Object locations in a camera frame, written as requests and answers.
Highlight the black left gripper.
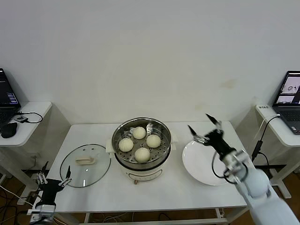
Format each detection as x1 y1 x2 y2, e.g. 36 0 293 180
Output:
36 161 72 206

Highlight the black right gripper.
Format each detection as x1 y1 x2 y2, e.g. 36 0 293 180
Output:
187 113 236 158

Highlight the round glass pot lid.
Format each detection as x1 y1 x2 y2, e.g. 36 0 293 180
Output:
60 143 112 188

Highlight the white steamed baozi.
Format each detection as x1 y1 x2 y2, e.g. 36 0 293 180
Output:
133 126 146 140
118 137 134 152
146 135 161 149
134 147 150 164

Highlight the perforated steel steamer basket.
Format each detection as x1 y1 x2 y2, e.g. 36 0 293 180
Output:
111 117 172 170

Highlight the white round plate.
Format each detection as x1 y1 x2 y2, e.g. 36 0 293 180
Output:
182 140 235 187

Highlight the white power strip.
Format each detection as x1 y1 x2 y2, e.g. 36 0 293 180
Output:
16 191 38 206

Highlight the black computer mouse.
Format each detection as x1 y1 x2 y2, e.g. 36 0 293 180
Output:
0 122 18 139

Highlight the small black usb hub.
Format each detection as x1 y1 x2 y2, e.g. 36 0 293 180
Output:
14 115 29 124

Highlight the white side table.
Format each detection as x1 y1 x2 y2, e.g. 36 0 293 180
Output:
255 104 300 200
0 101 53 200

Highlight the white electric cooker pot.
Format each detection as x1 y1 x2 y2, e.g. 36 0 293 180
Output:
105 131 179 186

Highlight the grey laptop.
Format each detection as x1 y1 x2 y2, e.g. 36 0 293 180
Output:
272 70 300 135

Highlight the black laptop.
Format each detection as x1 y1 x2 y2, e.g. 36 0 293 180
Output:
0 67 21 127

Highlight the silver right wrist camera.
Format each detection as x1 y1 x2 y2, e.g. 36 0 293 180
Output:
235 150 249 165

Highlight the black cable with adapter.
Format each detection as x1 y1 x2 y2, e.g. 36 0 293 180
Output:
251 116 282 188

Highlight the white table frame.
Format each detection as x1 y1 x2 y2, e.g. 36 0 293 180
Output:
83 207 229 225

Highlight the white cable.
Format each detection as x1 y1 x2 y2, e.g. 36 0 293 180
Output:
253 114 281 141

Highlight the thin black hub cable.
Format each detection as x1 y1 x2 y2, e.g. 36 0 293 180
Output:
16 112 43 124

